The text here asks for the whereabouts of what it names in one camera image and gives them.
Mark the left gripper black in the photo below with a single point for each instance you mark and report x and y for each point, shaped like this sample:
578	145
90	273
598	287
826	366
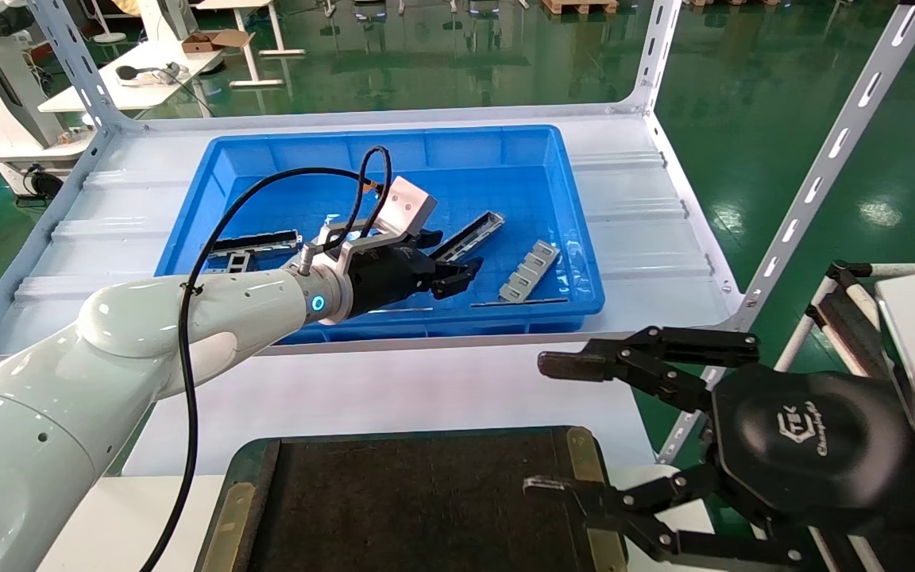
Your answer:
390	278

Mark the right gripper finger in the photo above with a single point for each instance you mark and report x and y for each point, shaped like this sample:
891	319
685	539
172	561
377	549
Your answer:
584	364

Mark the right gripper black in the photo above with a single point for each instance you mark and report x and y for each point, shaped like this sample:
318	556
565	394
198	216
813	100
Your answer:
815	441

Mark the metal channel part square cutouts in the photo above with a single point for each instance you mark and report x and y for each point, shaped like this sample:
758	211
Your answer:
477	230

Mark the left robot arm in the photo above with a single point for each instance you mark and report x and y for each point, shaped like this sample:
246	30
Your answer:
108	357

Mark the long grey metal channel part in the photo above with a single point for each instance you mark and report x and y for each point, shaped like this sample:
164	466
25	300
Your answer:
263	240

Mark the black felt-lined container tray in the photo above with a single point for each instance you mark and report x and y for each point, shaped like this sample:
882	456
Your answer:
426	500

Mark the blue plastic bin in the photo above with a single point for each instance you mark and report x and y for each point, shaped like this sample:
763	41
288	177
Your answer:
505	175

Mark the perforated flat metal plate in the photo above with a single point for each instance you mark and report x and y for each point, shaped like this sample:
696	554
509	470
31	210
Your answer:
237	260

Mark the white table with metal legs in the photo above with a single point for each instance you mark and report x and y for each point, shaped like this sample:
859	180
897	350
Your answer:
249	56

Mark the wooden pallet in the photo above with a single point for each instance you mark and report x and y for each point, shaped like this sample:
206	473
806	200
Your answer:
577	6

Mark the white metal shelf rack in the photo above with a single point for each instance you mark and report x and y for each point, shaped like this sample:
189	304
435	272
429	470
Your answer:
824	171

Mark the open cardboard box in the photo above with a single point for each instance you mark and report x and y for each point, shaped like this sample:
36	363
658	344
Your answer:
203	44

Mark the grey headphones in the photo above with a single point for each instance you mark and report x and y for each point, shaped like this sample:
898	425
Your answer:
133	73

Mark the white round stand base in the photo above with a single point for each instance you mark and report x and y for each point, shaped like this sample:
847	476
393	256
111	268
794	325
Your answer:
112	37

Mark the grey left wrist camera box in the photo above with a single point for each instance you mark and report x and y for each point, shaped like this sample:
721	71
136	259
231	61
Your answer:
410	205

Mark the slotted metal bracket plate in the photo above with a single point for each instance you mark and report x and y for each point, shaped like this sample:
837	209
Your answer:
527	274

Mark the white tube frame cart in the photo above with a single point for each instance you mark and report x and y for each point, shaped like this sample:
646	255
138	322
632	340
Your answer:
843	318

